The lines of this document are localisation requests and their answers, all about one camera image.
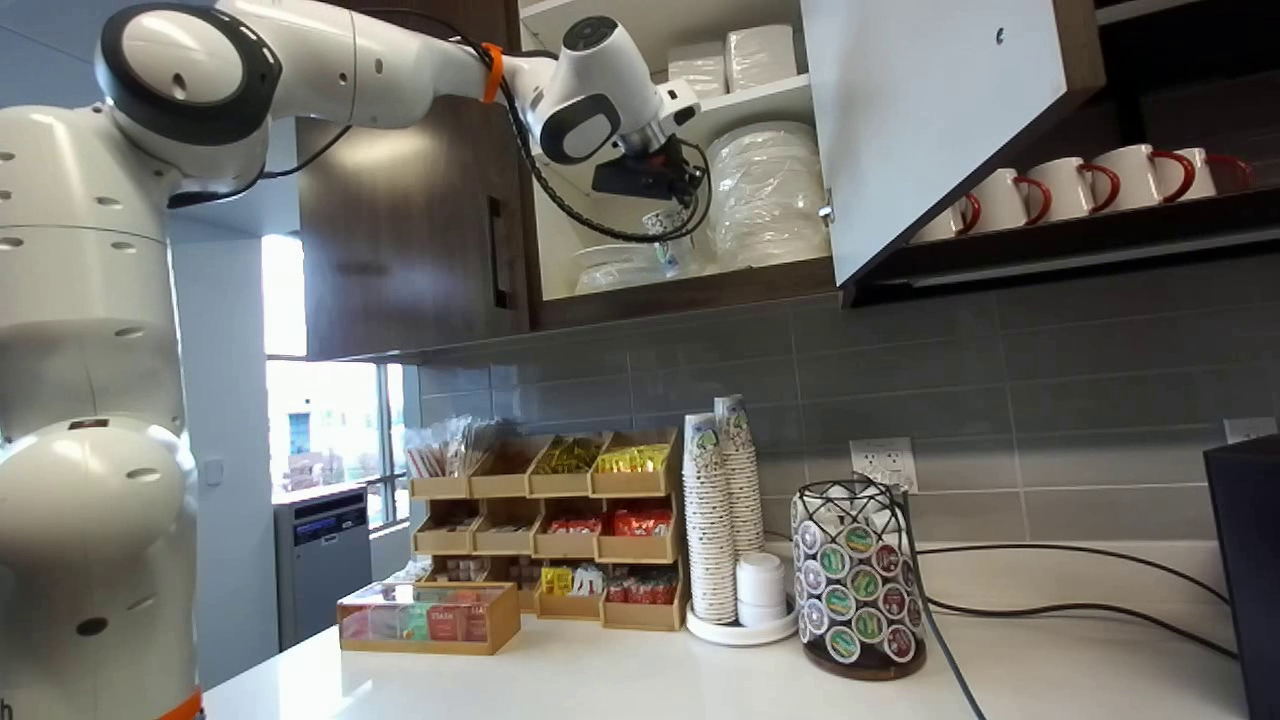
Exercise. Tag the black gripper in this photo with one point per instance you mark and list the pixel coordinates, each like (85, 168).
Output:
(667, 172)

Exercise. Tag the patterned paper cup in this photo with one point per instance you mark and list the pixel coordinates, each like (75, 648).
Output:
(677, 257)

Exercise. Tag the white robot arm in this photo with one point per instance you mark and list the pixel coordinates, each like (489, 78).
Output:
(96, 485)

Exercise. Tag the dark wood upper cabinet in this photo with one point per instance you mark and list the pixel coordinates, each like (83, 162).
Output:
(395, 233)

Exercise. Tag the white open cabinet door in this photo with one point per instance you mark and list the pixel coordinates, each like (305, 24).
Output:
(923, 98)

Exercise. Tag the stack of white plates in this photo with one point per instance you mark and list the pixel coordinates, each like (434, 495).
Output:
(766, 194)

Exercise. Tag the stack of paper cups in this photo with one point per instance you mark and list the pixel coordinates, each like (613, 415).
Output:
(709, 523)
(741, 471)

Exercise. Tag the wooden tiered condiment rack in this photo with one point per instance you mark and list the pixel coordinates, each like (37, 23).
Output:
(578, 524)

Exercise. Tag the stack of white lids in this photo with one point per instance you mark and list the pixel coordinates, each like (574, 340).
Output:
(760, 593)

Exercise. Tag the white round tray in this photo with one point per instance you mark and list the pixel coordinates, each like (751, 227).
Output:
(741, 635)

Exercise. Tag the wooden tea box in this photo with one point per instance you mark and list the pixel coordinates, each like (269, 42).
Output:
(430, 616)

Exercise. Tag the black coffee machine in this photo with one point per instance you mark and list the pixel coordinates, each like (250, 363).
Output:
(1245, 504)

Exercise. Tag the black cabinet handle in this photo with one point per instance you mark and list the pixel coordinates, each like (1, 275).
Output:
(499, 292)

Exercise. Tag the white red-handled mug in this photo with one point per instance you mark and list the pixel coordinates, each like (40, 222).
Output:
(1073, 191)
(995, 207)
(1145, 179)

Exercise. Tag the wall power outlet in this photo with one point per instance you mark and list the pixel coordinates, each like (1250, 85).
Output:
(887, 459)

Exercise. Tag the wire coffee pod holder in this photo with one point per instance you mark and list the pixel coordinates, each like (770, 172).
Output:
(859, 599)

